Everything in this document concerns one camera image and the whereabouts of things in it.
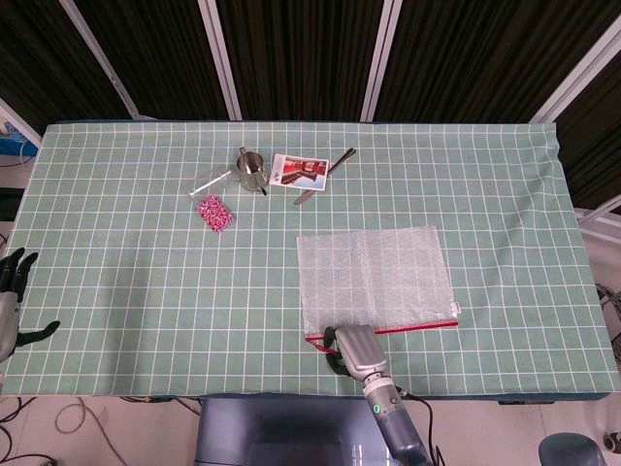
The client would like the white side frame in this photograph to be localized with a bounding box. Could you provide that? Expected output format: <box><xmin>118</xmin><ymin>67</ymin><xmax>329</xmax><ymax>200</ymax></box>
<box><xmin>574</xmin><ymin>199</ymin><xmax>621</xmax><ymax>240</ymax></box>

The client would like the blue-grey robot torso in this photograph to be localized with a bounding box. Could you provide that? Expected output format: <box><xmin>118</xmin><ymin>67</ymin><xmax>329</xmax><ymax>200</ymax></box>
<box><xmin>195</xmin><ymin>396</ymin><xmax>404</xmax><ymax>466</ymax></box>

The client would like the clear red-zip plastic bag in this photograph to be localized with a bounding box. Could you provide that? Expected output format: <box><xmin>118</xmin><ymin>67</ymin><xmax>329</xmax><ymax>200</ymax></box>
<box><xmin>296</xmin><ymin>224</ymin><xmax>461</xmax><ymax>353</ymax></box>

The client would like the stainless steel cup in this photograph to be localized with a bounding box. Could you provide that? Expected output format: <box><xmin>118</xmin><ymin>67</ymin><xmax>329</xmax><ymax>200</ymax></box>
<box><xmin>235</xmin><ymin>146</ymin><xmax>269</xmax><ymax>197</ymax></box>

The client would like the picture postcard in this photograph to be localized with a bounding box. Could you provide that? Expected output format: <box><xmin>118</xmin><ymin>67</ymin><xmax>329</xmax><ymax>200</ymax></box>
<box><xmin>269</xmin><ymin>153</ymin><xmax>331</xmax><ymax>191</ymax></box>

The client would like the floor cable bundle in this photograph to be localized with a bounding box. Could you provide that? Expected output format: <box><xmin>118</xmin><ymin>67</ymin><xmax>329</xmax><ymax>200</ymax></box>
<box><xmin>0</xmin><ymin>395</ymin><xmax>115</xmax><ymax>466</ymax></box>

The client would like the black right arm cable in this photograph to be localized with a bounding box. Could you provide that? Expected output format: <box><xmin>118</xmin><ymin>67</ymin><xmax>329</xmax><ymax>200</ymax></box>
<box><xmin>395</xmin><ymin>385</ymin><xmax>441</xmax><ymax>466</ymax></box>

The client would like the black rounded stand base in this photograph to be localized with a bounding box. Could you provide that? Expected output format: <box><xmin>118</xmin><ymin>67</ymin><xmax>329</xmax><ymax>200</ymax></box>
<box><xmin>538</xmin><ymin>433</ymin><xmax>605</xmax><ymax>466</ymax></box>

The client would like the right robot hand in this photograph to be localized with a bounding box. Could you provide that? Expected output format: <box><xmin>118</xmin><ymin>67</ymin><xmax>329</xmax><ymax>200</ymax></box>
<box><xmin>323</xmin><ymin>324</ymin><xmax>389</xmax><ymax>384</ymax></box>

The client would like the blue and white poster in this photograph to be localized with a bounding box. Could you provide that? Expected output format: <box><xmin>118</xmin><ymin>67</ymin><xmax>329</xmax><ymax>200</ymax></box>
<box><xmin>0</xmin><ymin>99</ymin><xmax>44</xmax><ymax>157</ymax></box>

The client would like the green checked tablecloth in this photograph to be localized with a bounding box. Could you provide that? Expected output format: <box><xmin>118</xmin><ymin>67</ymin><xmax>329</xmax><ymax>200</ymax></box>
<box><xmin>0</xmin><ymin>119</ymin><xmax>613</xmax><ymax>400</ymax></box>

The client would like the white aluminium frame post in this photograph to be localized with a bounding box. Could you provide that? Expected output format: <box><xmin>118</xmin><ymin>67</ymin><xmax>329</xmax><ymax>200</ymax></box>
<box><xmin>60</xmin><ymin>0</ymin><xmax>147</xmax><ymax>120</ymax></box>
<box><xmin>198</xmin><ymin>0</ymin><xmax>243</xmax><ymax>121</ymax></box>
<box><xmin>359</xmin><ymin>0</ymin><xmax>407</xmax><ymax>122</ymax></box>
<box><xmin>528</xmin><ymin>14</ymin><xmax>621</xmax><ymax>125</ymax></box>

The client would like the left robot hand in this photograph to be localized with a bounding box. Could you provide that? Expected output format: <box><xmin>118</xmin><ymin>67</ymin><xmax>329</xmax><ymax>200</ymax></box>
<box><xmin>0</xmin><ymin>247</ymin><xmax>62</xmax><ymax>363</ymax></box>

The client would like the steel table knife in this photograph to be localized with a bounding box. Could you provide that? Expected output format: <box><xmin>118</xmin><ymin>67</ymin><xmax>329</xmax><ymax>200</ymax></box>
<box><xmin>293</xmin><ymin>148</ymin><xmax>357</xmax><ymax>206</ymax></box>

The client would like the black pleated curtain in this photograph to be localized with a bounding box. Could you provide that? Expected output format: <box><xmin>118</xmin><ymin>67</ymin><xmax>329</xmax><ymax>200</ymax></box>
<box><xmin>0</xmin><ymin>0</ymin><xmax>621</xmax><ymax>210</ymax></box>

